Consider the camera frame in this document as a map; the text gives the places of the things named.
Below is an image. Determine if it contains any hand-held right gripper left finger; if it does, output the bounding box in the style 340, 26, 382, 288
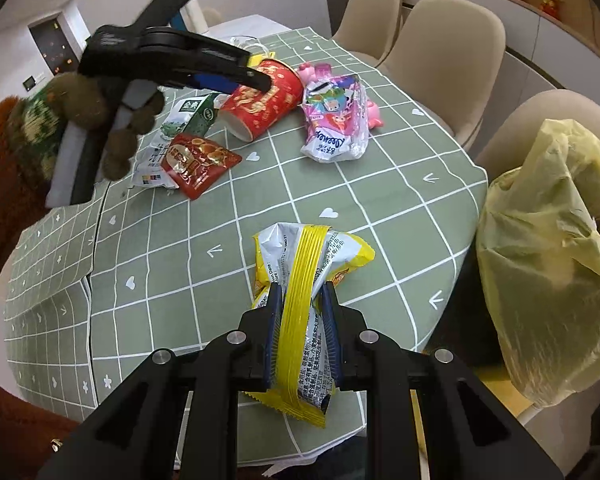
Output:
37, 282, 284, 480

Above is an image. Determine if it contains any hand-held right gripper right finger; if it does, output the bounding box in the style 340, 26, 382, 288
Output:
322, 280, 566, 480

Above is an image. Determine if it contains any red paper cup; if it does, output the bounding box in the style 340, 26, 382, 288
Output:
219, 58, 306, 142

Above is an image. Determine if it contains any green white milk carton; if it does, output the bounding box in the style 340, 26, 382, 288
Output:
131, 92, 221, 190

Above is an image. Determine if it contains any yellow snack packet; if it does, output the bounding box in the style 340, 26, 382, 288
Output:
250, 222, 376, 430

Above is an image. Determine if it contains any yellow plastic trash bag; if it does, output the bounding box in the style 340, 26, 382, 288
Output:
476, 119, 600, 409

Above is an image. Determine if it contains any person's left hand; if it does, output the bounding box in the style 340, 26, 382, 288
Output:
44, 72, 164, 182

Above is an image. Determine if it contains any small white yellow box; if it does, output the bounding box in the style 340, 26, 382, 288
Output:
229, 35, 277, 64

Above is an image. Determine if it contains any dark door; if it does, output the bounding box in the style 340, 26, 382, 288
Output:
28, 12, 89, 94

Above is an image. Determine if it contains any pink pig toy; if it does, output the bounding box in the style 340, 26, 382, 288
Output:
297, 61, 384, 130

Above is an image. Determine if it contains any green checked tablecloth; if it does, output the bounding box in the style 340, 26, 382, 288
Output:
2, 25, 489, 469

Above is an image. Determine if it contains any red snack packet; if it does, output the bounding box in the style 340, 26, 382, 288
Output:
159, 133, 244, 202

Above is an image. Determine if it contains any pink purple snack bag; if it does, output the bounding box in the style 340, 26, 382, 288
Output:
300, 72, 371, 162

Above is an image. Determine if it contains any beige dining chair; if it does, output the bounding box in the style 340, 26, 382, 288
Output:
332, 0, 404, 61
377, 0, 507, 149
475, 89, 600, 182

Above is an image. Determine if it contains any yellow seat cushion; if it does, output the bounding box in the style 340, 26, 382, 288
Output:
415, 365, 539, 466

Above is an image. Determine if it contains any person's orange fuzzy sweater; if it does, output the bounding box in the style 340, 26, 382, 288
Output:
0, 370, 82, 480

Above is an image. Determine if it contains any wooden shelf cabinet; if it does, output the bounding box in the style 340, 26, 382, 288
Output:
385, 0, 600, 113

